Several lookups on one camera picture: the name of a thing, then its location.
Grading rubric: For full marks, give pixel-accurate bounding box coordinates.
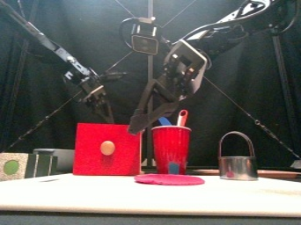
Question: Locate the small pale toy box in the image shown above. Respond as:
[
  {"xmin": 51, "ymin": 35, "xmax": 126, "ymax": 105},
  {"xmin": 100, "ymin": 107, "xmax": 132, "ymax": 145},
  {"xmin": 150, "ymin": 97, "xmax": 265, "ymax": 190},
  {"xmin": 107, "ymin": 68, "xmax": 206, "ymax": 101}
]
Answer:
[{"xmin": 0, "ymin": 152, "xmax": 31, "ymax": 182}]

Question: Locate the white cutting board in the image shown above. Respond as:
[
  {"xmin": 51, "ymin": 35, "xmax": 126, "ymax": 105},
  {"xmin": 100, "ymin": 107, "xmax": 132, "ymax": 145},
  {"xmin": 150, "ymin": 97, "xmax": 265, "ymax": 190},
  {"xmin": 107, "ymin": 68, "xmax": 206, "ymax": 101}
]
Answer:
[{"xmin": 0, "ymin": 172, "xmax": 301, "ymax": 218}]

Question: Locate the frame-mounted black camera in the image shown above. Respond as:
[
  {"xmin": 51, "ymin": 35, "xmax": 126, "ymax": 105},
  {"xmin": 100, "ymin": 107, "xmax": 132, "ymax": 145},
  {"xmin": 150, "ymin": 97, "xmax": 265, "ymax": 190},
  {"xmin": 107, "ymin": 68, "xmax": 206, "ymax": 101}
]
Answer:
[{"xmin": 119, "ymin": 17, "xmax": 162, "ymax": 56}]

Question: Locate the metal dough cutter with handle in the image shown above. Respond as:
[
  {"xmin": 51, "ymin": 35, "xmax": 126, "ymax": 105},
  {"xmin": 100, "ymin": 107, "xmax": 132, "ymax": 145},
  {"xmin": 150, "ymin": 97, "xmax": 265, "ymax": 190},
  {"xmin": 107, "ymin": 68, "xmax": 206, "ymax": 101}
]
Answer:
[{"xmin": 218, "ymin": 130, "xmax": 259, "ymax": 181}]

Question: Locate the flat pink dough disc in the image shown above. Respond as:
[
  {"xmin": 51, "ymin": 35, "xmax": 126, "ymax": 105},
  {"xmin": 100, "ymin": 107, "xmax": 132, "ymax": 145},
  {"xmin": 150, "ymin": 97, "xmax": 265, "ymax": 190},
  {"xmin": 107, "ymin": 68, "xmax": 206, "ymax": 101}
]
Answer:
[{"xmin": 132, "ymin": 173, "xmax": 206, "ymax": 186}]

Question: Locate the vertical metal frame post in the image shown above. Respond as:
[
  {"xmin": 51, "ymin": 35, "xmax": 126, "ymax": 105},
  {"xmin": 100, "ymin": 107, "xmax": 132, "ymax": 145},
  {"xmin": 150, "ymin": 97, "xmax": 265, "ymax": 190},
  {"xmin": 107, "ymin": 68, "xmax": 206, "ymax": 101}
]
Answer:
[{"xmin": 144, "ymin": 0, "xmax": 155, "ymax": 169}]

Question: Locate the dark green striped box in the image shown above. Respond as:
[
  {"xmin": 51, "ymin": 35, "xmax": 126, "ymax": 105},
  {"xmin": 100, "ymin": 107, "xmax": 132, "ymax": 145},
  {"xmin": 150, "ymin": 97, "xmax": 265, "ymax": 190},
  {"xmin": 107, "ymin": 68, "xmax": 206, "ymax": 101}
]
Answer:
[{"xmin": 24, "ymin": 153, "xmax": 59, "ymax": 179}]

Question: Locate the wooden drawer with red front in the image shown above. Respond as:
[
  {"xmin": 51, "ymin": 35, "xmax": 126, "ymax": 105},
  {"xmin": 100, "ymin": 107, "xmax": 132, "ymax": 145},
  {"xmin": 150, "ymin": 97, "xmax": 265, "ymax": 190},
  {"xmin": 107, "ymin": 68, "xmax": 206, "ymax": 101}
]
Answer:
[{"xmin": 72, "ymin": 122, "xmax": 143, "ymax": 177}]

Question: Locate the red plastic cup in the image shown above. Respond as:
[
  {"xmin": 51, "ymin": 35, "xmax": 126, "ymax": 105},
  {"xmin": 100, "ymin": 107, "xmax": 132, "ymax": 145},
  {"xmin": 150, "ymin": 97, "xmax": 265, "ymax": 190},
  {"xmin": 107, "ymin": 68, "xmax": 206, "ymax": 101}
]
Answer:
[{"xmin": 150, "ymin": 125, "xmax": 192, "ymax": 176}]

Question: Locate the blue plastic spatula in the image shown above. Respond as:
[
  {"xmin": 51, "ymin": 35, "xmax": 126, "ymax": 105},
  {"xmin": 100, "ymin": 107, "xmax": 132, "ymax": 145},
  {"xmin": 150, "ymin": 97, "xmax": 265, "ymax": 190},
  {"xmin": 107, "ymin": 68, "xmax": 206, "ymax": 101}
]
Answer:
[{"xmin": 158, "ymin": 116, "xmax": 174, "ymax": 127}]

